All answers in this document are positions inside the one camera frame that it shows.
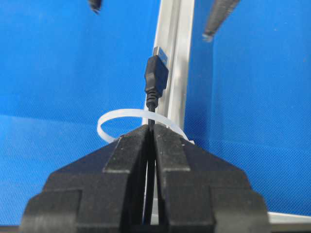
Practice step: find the aluminium extrusion frame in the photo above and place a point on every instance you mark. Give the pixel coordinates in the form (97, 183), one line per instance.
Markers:
(175, 72)

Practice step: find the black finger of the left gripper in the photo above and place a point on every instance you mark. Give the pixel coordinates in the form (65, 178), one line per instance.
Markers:
(220, 11)
(95, 5)

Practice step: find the blue table cloth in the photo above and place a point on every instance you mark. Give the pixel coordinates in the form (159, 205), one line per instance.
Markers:
(61, 68)

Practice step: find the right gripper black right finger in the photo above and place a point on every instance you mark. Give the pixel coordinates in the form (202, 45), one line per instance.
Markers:
(199, 192)

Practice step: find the white zip tie loop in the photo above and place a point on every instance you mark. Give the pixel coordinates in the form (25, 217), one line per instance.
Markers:
(144, 114)

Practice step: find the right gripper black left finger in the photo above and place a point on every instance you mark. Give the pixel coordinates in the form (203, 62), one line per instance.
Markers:
(103, 192)

